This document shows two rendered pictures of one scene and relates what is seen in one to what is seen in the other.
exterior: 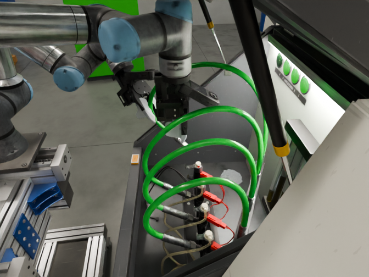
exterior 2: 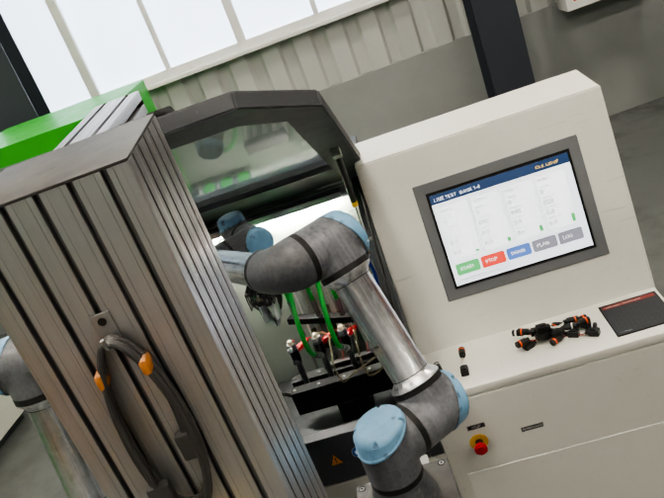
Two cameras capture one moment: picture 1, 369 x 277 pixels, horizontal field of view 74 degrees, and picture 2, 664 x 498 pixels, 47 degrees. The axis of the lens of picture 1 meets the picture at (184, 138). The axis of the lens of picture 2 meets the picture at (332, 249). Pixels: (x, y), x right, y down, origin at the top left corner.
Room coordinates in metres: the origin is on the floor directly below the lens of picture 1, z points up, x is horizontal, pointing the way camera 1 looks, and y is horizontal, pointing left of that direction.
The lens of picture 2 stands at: (-0.08, 1.88, 2.21)
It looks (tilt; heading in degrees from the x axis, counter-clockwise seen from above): 23 degrees down; 282
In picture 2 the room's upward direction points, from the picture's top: 21 degrees counter-clockwise
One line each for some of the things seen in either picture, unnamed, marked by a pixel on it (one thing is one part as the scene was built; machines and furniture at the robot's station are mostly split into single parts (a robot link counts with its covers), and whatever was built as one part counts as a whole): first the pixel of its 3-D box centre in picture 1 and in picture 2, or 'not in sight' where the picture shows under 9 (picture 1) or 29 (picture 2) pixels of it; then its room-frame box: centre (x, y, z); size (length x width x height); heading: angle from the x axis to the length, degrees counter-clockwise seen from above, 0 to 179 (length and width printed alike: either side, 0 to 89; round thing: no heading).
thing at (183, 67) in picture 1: (175, 65); not in sight; (0.55, 0.02, 1.45); 0.08 x 0.08 x 0.05
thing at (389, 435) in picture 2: not in sight; (387, 444); (0.23, 0.62, 1.20); 0.13 x 0.12 x 0.14; 39
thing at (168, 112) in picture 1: (173, 95); (257, 284); (0.55, 0.03, 1.37); 0.09 x 0.08 x 0.12; 93
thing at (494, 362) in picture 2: not in sight; (544, 346); (-0.15, 0.06, 0.96); 0.70 x 0.22 x 0.03; 3
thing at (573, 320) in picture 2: not in sight; (553, 329); (-0.19, 0.06, 1.01); 0.23 x 0.11 x 0.06; 3
